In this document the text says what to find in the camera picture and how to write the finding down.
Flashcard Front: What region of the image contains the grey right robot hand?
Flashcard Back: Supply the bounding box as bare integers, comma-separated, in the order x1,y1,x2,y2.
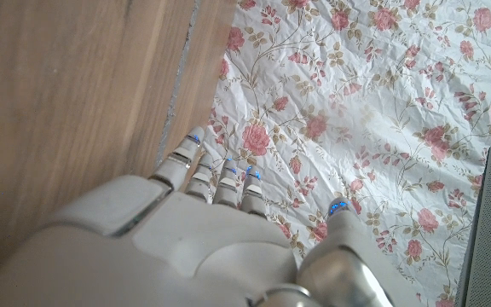
0,125,421,307

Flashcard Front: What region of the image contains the floral print backdrop cloth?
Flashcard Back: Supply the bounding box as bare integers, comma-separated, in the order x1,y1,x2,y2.
202,0,491,307

